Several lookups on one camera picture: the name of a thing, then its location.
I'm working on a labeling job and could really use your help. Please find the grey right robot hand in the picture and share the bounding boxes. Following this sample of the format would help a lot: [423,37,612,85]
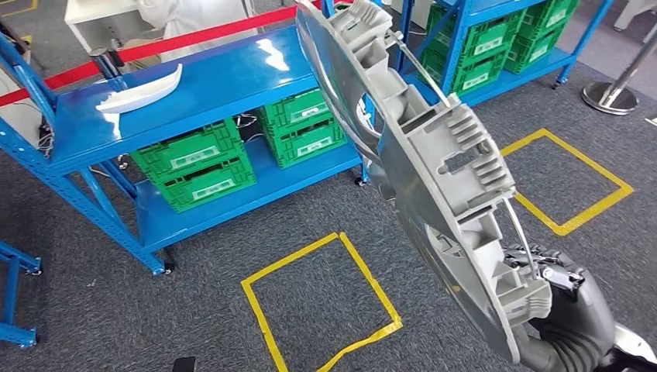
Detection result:
[503,245,617,346]

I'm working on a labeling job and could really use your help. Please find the silver plastic hubcap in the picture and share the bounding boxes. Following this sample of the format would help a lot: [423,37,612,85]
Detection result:
[294,0,554,366]

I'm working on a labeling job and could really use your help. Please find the tall blue shelf rack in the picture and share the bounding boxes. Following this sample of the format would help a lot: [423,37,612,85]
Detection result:
[392,0,614,109]

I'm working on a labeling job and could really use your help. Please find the blue wheeled shelf rack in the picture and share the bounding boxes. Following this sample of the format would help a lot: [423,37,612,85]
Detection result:
[0,26,370,276]

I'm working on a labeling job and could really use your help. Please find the white plastic trim part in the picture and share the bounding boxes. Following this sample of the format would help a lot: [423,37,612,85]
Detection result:
[95,63,184,115]

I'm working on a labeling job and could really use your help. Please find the chrome belt stanchion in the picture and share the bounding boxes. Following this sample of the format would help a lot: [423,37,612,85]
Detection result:
[580,22,657,116]

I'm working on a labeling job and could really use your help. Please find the red barrier belt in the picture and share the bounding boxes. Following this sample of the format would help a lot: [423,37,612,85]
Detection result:
[0,0,329,108]

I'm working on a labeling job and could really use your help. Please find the person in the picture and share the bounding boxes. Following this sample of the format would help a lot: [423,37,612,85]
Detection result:
[136,0,258,63]

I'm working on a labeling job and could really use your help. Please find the black belt stanchion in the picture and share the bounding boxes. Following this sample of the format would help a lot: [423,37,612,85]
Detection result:
[88,46,127,91]

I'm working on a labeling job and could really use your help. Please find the white office desk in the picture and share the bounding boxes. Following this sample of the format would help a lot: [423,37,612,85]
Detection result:
[64,0,155,53]

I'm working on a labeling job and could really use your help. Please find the low blue rack frame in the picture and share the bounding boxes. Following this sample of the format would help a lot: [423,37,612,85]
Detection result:
[0,239,43,350]

